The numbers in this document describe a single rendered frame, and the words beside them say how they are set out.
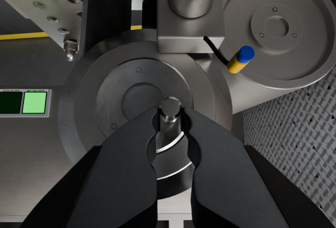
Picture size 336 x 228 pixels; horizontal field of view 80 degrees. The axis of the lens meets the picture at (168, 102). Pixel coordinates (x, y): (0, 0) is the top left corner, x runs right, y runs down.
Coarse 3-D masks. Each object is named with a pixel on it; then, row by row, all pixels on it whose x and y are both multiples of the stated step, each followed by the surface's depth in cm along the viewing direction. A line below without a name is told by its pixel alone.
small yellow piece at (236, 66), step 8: (208, 40) 14; (216, 48) 14; (240, 48) 11; (248, 48) 11; (240, 56) 11; (248, 56) 11; (224, 64) 13; (232, 64) 12; (240, 64) 11; (232, 72) 13
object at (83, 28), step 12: (84, 0) 20; (96, 0) 22; (108, 0) 27; (120, 0) 34; (84, 12) 19; (96, 12) 22; (108, 12) 27; (120, 12) 34; (84, 24) 19; (96, 24) 22; (108, 24) 27; (120, 24) 34; (84, 36) 19; (96, 36) 22; (108, 36) 27; (84, 48) 19
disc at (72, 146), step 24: (96, 48) 18; (72, 72) 18; (216, 72) 18; (72, 96) 17; (216, 96) 17; (72, 120) 17; (216, 120) 17; (72, 144) 16; (192, 168) 16; (168, 192) 16
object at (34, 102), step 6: (30, 96) 49; (36, 96) 49; (42, 96) 49; (24, 102) 49; (30, 102) 49; (36, 102) 49; (42, 102) 49; (24, 108) 49; (30, 108) 49; (36, 108) 49; (42, 108) 49
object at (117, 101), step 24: (120, 72) 16; (144, 72) 16; (168, 72) 16; (96, 96) 15; (120, 96) 15; (144, 96) 15; (168, 96) 15; (96, 120) 15; (120, 120) 15; (168, 144) 15
